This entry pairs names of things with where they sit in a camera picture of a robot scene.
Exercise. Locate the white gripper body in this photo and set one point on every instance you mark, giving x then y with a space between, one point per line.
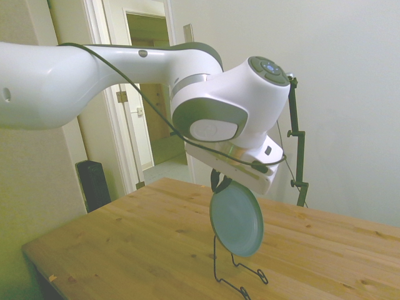
247 175

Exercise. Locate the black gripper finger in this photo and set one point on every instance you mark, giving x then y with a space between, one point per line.
225 183
214 179

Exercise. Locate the teal blue round plate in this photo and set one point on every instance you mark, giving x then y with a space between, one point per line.
237 218

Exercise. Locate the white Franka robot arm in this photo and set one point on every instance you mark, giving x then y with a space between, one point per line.
131 72

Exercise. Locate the white door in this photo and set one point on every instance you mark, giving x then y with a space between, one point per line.
137 137

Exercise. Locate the black floor speaker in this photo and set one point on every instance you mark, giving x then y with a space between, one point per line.
93 187

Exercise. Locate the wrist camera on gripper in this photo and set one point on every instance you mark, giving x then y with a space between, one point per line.
250 173

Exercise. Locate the black articulated camera stand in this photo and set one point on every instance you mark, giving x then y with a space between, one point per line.
300 156

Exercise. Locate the white door frame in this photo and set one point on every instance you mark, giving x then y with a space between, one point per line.
97 25

